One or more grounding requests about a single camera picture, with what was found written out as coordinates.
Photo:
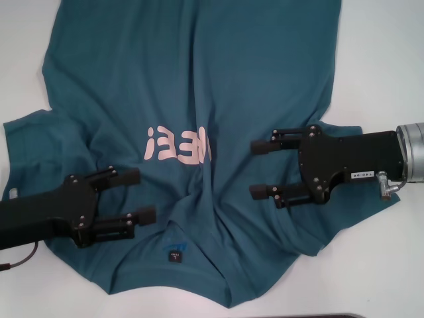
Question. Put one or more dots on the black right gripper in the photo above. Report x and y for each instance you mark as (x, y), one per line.
(348, 155)

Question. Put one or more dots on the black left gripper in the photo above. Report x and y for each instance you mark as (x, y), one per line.
(49, 215)

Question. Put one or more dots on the teal t-shirt with pink lettering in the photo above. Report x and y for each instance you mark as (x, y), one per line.
(232, 83)

